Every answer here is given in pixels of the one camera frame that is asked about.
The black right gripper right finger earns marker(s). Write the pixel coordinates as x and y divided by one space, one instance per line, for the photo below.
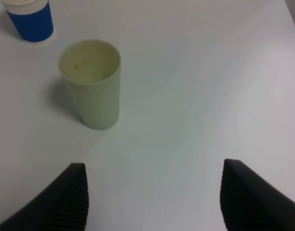
249 203

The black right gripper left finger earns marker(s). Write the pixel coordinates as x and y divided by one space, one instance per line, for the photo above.
62 206

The pale green plastic cup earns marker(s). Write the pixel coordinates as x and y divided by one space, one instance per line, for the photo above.
91 71

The blue white paper cup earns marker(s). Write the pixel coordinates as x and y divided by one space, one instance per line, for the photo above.
31 18

